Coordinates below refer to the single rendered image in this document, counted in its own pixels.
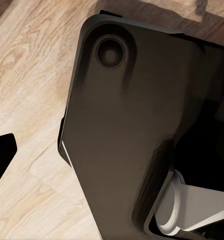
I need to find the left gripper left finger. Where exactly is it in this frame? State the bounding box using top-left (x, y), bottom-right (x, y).
top-left (0, 133), bottom-right (18, 179)

